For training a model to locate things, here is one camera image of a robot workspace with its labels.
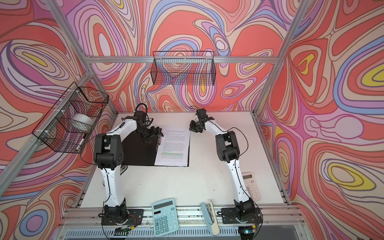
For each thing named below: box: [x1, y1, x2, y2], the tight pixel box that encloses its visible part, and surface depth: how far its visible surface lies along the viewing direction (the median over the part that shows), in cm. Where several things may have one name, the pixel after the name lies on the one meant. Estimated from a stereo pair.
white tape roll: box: [70, 113, 95, 130], surface depth 74 cm
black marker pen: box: [75, 134, 87, 151], surface depth 73 cm
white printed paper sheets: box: [154, 126, 191, 167], surface depth 101 cm
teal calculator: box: [151, 198, 179, 237], surface depth 73 cm
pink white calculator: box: [241, 172, 262, 202], surface depth 84 cm
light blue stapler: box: [200, 199, 220, 236], surface depth 72 cm
